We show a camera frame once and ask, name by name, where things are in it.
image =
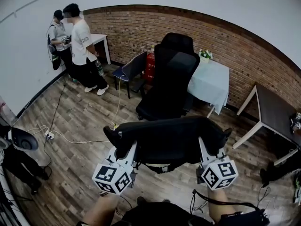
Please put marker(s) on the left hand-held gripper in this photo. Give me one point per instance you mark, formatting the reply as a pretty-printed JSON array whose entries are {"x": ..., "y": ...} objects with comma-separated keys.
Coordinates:
[{"x": 110, "y": 175}]

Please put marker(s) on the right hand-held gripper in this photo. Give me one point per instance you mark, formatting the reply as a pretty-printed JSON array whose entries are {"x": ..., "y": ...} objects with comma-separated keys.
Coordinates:
[{"x": 218, "y": 174}]

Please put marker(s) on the black mesh office chair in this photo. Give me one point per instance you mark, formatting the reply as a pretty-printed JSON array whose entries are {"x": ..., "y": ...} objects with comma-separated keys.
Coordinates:
[{"x": 171, "y": 79}]

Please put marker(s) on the person's left forearm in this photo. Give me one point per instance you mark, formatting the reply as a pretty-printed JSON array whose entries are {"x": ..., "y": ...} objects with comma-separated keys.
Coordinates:
[{"x": 98, "y": 211}]

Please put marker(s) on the person's right forearm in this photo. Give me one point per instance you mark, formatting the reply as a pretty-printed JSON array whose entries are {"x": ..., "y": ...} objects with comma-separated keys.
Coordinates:
[{"x": 221, "y": 211}]

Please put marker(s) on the dark chair blue seat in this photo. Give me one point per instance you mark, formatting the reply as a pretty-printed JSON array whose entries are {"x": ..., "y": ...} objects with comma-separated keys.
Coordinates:
[{"x": 134, "y": 66}]

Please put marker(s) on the small yellow black device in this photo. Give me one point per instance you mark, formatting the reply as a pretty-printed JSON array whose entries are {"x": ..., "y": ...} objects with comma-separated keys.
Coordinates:
[{"x": 115, "y": 126}]

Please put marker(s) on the person's dark shoe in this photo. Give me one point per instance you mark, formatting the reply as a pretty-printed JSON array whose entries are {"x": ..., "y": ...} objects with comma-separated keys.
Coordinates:
[
  {"x": 166, "y": 200},
  {"x": 141, "y": 200}
]

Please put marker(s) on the table with pale cloth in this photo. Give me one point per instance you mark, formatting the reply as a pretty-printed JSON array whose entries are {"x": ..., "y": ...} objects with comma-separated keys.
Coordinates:
[{"x": 210, "y": 81}]

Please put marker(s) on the person's black clothing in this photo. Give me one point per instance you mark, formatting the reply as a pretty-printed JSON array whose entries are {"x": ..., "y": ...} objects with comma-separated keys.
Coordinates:
[{"x": 160, "y": 214}]

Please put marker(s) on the dark desk white legs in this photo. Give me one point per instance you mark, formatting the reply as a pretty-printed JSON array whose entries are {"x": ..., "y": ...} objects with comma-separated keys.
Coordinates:
[{"x": 275, "y": 112}]

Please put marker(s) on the white power strip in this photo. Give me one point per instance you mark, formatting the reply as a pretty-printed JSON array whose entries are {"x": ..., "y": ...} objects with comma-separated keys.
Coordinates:
[{"x": 50, "y": 134}]

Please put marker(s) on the clear bottle green label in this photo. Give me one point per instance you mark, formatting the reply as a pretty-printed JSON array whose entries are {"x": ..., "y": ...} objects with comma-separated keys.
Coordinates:
[{"x": 100, "y": 68}]

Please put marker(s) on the pile of mixed gear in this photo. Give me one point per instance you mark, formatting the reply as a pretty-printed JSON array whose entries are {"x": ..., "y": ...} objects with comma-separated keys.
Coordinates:
[{"x": 297, "y": 187}]

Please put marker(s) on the red metal box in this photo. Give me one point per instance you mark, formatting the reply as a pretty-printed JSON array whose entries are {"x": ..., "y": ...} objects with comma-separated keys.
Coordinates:
[{"x": 150, "y": 66}]

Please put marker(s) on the potted white flowers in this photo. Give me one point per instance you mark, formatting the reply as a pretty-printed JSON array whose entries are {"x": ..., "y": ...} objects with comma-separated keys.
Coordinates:
[{"x": 205, "y": 55}]

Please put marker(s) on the gray white device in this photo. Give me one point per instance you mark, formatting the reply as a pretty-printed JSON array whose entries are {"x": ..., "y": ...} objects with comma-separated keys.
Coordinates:
[{"x": 23, "y": 140}]

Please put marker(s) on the plastic bottle yellow cap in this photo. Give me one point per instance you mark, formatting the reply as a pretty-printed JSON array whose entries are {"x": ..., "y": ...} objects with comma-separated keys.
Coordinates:
[{"x": 152, "y": 49}]

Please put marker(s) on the black green bag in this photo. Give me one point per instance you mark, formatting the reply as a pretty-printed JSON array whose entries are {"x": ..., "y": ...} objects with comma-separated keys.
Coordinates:
[{"x": 56, "y": 62}]

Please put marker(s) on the white table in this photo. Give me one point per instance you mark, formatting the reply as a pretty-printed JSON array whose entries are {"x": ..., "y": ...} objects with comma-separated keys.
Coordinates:
[{"x": 100, "y": 38}]

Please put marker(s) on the clear plastic bag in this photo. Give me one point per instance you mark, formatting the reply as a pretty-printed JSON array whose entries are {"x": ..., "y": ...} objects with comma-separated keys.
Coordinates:
[{"x": 7, "y": 113}]

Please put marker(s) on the gray wall conduit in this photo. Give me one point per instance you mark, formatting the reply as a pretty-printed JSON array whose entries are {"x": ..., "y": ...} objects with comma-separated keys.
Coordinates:
[{"x": 35, "y": 0}]

